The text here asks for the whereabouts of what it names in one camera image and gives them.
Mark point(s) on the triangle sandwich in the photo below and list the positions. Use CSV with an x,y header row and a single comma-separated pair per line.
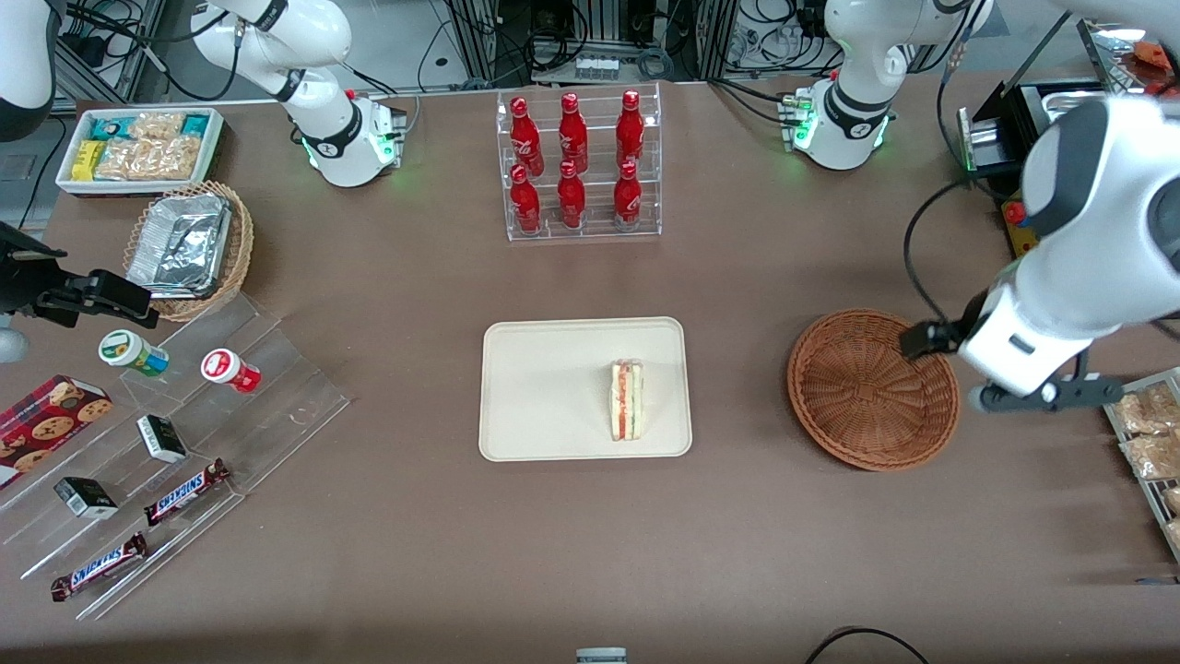
x,y
627,401

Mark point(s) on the red yogurt cup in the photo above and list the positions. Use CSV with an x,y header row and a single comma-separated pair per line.
x,y
226,369

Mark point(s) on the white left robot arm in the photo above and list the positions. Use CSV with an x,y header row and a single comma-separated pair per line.
x,y
1106,203

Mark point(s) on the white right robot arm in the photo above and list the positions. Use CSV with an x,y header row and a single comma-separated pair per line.
x,y
323,120

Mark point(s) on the clear cracker bag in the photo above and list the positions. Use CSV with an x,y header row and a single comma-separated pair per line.
x,y
124,160
177,157
157,125

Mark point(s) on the clear acrylic stepped display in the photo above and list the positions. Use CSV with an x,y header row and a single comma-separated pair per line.
x,y
277,406

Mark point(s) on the green lid yogurt cup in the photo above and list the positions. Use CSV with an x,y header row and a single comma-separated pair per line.
x,y
124,349

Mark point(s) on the white rectangular snack bin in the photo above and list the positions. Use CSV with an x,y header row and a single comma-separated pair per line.
x,y
138,187

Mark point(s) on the clear acrylic bottle rack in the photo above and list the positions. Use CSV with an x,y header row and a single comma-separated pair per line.
x,y
595,231

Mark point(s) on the round brown wicker basket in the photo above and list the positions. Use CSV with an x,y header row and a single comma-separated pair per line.
x,y
867,392

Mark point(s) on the light wicker basket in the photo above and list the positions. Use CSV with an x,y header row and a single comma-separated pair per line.
x,y
241,249

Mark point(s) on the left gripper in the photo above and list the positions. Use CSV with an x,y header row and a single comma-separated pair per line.
x,y
933,337

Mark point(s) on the black food warmer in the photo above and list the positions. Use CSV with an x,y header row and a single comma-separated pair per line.
x,y
1014,129

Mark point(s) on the clear bag of pastries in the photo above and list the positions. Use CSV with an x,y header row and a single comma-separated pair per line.
x,y
1173,501
1157,456
1152,415

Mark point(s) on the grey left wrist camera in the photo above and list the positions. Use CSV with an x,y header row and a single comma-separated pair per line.
x,y
1042,395

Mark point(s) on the yellow snack pack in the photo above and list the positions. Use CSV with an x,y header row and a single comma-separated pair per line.
x,y
88,160

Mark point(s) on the aluminium foil container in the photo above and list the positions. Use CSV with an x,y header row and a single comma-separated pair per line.
x,y
180,244

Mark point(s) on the red cola bottle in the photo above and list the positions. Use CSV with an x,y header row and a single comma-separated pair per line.
x,y
525,205
525,138
630,131
571,201
627,198
572,136

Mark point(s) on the white power strip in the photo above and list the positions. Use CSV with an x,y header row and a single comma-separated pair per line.
x,y
596,67

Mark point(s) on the red cookie box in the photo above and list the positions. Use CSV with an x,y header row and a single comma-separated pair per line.
x,y
46,424

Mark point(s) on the beige plastic tray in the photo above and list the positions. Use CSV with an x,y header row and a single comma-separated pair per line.
x,y
544,387

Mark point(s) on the teal snack pack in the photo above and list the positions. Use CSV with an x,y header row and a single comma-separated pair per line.
x,y
195,124
111,128

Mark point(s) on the small black carton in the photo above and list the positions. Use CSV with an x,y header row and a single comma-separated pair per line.
x,y
161,439
86,498

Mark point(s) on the small grey box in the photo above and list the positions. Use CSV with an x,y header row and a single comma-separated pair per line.
x,y
601,657

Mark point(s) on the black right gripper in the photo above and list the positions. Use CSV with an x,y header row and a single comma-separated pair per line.
x,y
26,284

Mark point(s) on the snickers chocolate bar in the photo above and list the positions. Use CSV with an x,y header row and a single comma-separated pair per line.
x,y
99,566
184,493

